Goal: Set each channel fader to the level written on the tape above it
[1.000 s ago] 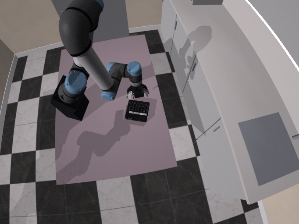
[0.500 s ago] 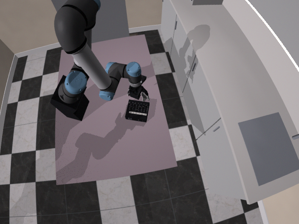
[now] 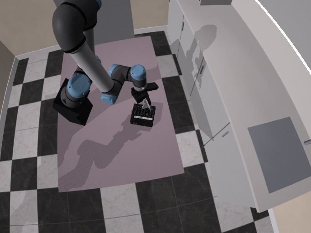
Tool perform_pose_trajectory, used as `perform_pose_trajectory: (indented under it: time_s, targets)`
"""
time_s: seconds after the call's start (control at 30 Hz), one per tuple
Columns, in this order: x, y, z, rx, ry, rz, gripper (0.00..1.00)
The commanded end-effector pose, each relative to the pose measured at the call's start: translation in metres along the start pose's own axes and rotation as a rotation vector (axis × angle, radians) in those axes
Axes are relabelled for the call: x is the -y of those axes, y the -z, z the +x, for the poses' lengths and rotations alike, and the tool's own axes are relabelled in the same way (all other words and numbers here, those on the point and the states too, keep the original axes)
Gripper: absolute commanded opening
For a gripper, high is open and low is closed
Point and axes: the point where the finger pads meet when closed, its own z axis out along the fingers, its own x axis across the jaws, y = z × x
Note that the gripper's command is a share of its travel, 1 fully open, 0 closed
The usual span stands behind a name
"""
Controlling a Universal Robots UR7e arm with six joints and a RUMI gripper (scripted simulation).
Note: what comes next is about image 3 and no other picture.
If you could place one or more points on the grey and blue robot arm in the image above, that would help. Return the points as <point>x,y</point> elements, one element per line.
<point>73,22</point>

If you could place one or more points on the black lighting desk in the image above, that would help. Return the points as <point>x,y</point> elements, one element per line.
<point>143,117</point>

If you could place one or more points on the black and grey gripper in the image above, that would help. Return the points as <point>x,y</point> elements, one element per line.
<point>139,96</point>

